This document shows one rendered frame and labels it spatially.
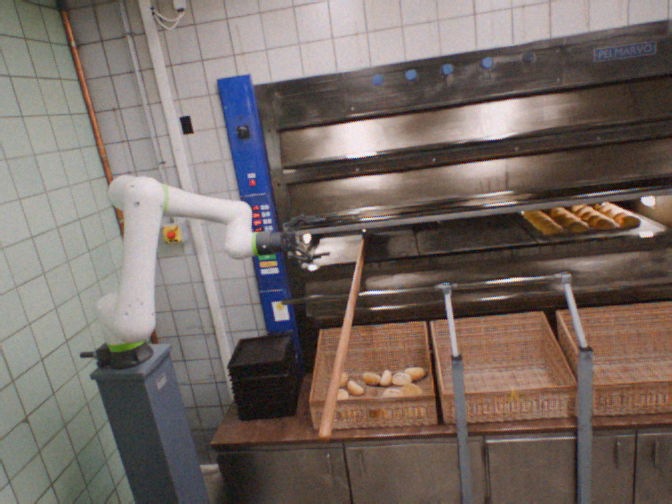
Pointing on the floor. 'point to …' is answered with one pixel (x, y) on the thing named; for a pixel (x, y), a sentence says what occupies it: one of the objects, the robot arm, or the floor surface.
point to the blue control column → (242, 152)
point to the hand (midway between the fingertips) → (324, 236)
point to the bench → (441, 460)
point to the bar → (462, 370)
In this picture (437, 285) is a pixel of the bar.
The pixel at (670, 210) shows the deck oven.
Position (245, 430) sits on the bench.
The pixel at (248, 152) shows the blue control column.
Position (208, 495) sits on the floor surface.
